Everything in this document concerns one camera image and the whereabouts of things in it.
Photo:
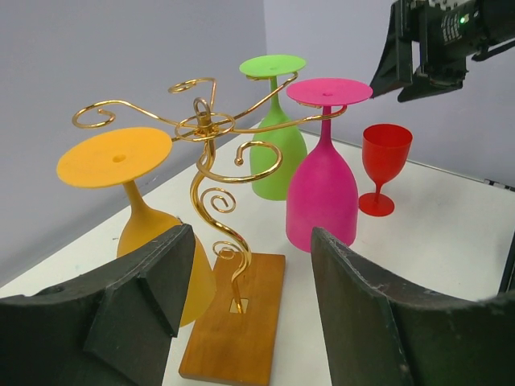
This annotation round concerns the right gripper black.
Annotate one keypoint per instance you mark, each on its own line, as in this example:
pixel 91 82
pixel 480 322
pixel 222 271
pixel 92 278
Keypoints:
pixel 425 50

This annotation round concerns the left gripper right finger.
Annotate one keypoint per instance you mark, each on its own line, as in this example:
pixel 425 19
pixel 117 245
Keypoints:
pixel 381 329

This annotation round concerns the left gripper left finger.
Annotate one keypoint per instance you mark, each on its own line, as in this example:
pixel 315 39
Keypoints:
pixel 110 326

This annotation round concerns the red wine glass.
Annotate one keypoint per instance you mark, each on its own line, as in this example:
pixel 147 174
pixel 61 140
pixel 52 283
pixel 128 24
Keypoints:
pixel 384 153

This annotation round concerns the magenta wine glass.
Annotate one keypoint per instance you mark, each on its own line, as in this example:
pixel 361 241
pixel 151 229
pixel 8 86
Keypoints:
pixel 323 191

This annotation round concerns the green wine glass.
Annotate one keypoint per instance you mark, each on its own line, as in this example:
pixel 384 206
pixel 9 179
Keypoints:
pixel 289 139

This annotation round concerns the orange wine glass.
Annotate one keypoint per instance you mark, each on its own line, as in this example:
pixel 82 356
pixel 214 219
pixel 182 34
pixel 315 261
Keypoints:
pixel 119 157

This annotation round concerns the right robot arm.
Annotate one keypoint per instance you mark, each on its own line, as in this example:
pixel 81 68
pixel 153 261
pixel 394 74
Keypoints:
pixel 492 29

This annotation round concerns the wooden rack base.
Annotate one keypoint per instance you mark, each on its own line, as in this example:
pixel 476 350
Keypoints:
pixel 231 348

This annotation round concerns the gold wire glass rack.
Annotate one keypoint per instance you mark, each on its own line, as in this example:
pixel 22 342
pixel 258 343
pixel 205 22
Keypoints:
pixel 205 126

